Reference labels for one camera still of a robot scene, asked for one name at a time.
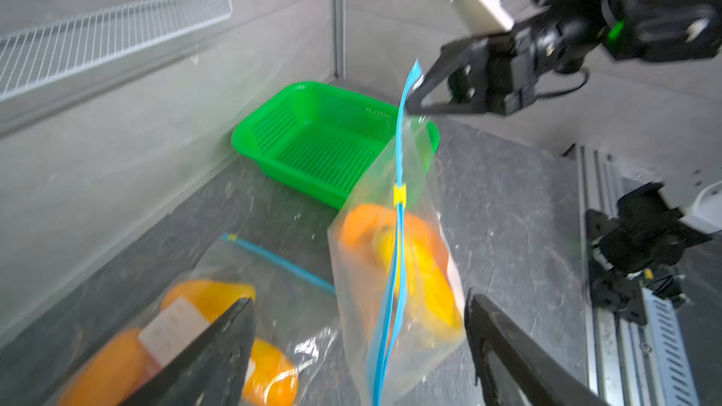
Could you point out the clear zip-top bag blue zipper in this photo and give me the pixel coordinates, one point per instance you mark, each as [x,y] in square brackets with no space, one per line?
[296,314]

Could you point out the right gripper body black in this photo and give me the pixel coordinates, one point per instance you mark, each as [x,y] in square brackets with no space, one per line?
[549,42]

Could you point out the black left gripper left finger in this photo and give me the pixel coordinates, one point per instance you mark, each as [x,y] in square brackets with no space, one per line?
[212,369]

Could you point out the green plastic basket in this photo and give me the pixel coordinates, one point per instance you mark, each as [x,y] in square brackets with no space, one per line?
[332,144]

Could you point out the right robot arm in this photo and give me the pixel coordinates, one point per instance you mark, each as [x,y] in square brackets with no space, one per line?
[652,31]

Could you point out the spare clear plastic bag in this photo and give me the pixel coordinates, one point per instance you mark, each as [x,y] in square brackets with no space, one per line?
[386,353]

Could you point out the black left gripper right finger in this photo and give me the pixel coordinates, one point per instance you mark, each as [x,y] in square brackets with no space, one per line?
[542,380]

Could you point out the metal base rail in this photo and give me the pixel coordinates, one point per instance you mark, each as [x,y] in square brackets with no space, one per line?
[631,245]

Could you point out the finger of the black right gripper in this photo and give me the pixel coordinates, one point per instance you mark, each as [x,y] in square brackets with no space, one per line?
[462,68]

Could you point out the large orange mango top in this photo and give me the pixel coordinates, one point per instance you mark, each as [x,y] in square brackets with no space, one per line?
[362,222]

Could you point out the white wire wall basket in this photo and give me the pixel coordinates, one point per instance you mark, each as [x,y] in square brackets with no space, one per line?
[37,56]

